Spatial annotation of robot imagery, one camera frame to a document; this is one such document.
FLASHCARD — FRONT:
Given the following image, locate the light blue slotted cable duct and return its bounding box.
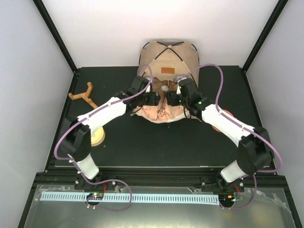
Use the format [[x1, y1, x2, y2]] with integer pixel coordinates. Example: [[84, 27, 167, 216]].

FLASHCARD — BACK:
[[40, 192, 219, 206]]

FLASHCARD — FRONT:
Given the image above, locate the beige fabric pet tent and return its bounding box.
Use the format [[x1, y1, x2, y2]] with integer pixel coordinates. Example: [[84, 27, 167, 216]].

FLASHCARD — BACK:
[[138, 39, 200, 88]]

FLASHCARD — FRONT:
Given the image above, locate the yellow pet bowl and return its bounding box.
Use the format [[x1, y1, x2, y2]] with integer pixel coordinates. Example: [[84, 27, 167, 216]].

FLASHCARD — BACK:
[[91, 127, 105, 147]]

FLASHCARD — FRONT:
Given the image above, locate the wooden bowl stand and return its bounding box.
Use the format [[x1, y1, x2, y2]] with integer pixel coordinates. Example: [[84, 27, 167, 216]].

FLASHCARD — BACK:
[[68, 82, 98, 109]]

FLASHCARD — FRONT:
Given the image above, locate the pink pet bowl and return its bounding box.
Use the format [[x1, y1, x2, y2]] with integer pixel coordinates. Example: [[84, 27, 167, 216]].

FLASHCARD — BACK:
[[211, 109, 236, 133]]

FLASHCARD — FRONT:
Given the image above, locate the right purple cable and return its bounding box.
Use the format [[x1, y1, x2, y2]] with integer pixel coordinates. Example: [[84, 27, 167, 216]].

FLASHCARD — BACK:
[[181, 63, 284, 173]]

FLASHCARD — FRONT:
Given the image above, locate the black frame post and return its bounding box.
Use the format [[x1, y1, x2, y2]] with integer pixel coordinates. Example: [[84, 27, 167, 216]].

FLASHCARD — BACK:
[[242, 0, 289, 73], [33, 0, 77, 73]]

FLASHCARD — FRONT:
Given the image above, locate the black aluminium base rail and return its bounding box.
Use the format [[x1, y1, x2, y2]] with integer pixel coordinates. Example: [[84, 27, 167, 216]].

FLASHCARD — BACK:
[[33, 169, 289, 194]]

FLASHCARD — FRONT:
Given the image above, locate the left black frame post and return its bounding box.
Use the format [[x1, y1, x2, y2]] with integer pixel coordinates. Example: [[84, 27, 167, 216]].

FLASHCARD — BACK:
[[33, 0, 77, 73]]

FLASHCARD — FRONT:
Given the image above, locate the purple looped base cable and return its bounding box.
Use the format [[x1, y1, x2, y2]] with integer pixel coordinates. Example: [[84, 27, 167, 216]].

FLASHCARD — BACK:
[[71, 160, 133, 211]]

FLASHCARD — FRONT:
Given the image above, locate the right black frame post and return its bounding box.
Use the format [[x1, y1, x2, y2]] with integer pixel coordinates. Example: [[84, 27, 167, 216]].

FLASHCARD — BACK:
[[242, 0, 289, 73]]

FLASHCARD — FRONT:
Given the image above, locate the floral beige cushion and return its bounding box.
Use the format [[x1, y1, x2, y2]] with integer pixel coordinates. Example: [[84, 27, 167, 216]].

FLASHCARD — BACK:
[[131, 77, 191, 124]]

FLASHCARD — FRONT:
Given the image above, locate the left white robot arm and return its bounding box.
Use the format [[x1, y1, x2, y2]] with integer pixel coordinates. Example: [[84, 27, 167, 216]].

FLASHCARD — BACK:
[[54, 76, 159, 190]]

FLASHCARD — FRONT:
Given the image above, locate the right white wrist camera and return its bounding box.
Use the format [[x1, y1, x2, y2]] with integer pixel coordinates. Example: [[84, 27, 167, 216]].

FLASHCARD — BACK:
[[174, 76, 186, 95]]

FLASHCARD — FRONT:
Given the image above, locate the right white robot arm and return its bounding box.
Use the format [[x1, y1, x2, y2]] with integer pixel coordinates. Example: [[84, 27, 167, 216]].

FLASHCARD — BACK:
[[167, 77, 275, 191]]

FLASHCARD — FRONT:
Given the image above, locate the small green circuit board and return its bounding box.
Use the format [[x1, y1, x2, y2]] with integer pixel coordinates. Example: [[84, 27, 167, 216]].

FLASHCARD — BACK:
[[86, 192, 104, 200]]

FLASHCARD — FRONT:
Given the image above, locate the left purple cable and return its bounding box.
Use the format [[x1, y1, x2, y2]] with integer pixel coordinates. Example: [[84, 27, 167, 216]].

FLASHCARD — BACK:
[[54, 64, 154, 161]]

